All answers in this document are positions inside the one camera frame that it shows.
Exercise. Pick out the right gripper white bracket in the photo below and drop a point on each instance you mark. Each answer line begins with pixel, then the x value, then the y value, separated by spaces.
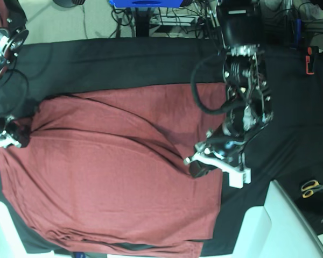
pixel 13 133

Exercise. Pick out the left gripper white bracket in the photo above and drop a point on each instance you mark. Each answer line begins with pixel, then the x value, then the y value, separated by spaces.
pixel 223 153

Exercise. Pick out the dark red long-sleeve shirt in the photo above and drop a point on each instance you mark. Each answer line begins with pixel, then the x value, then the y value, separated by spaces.
pixel 104 173

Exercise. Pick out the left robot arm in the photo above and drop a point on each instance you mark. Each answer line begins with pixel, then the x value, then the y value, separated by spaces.
pixel 248 107

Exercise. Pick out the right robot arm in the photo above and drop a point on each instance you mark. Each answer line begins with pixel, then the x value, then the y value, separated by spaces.
pixel 13 34

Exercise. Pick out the black table cloth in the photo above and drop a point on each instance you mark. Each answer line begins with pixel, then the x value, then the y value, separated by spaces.
pixel 289 149

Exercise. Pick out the white foam block right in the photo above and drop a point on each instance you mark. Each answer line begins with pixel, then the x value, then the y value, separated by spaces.
pixel 276 229

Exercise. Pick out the white power strip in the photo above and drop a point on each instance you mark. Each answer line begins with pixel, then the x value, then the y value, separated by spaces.
pixel 187 20

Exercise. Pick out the red and black clamp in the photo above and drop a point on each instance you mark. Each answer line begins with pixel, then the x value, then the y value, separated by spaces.
pixel 310 59

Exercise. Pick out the blue plastic bin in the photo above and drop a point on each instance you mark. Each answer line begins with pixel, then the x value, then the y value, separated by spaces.
pixel 146 3

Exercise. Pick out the yellow handled scissors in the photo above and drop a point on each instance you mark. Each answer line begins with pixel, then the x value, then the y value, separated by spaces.
pixel 311 187

